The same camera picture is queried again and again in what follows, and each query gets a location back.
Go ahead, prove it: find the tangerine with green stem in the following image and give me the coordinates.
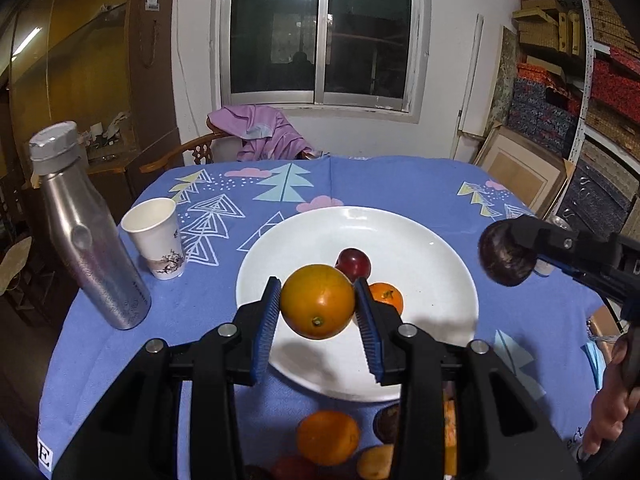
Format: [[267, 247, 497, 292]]
[[367, 282, 404, 317]]

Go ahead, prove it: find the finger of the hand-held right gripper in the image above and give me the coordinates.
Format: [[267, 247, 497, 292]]
[[536, 252, 601, 286], [505, 216, 581, 261]]

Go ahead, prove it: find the sliding window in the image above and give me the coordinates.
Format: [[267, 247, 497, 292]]
[[212, 0, 431, 123]]

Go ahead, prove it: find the small yellow fruit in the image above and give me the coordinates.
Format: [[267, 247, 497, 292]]
[[356, 444, 396, 480]]

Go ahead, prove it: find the white metal shelf rack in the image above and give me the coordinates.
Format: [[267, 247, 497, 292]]
[[550, 0, 640, 241]]

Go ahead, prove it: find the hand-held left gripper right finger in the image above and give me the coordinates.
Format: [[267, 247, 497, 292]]
[[352, 277, 583, 480]]

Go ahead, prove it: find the deep orange round fruit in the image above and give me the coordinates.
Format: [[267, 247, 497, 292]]
[[296, 410, 362, 467]]

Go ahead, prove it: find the low wooden sideboard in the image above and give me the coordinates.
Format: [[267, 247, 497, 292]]
[[87, 127, 183, 201]]

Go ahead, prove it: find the yellow orange round fruit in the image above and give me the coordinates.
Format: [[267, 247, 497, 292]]
[[279, 263, 357, 341]]

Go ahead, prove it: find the tall wooden glass cabinet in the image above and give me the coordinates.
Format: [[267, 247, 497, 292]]
[[0, 0, 181, 201]]

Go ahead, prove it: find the blue printed tablecloth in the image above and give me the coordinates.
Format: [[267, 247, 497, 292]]
[[37, 155, 621, 480]]

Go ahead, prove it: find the white paper cup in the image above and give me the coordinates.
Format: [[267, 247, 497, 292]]
[[121, 198, 187, 281]]

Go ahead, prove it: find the dark red plum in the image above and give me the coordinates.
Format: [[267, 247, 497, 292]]
[[334, 248, 372, 282]]

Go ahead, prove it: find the wooden armchair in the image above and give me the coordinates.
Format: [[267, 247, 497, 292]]
[[139, 130, 226, 173]]

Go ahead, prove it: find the dark brown round fruit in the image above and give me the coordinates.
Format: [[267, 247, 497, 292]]
[[374, 405, 403, 445]]

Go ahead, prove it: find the orange speckled object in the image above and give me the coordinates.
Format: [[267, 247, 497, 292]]
[[442, 400, 458, 476]]

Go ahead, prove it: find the dark brown wrinkled fruit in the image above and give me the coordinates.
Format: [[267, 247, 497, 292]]
[[478, 221, 538, 288]]

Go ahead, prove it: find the beige cushioned chair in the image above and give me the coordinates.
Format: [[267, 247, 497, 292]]
[[0, 235, 36, 301]]

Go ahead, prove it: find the white plate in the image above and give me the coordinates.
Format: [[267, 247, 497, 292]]
[[236, 206, 480, 403]]

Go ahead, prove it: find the silver metal bottle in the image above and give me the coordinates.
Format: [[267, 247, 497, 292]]
[[28, 121, 152, 331]]

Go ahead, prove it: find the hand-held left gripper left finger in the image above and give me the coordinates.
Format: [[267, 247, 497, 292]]
[[52, 276, 283, 480]]

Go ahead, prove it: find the stack of patterned boxes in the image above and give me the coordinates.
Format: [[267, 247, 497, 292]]
[[507, 0, 640, 251]]

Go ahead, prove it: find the purple cloth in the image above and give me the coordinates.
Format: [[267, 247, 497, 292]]
[[207, 105, 321, 162]]

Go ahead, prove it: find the person's right hand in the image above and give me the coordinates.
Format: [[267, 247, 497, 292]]
[[582, 347, 640, 456]]

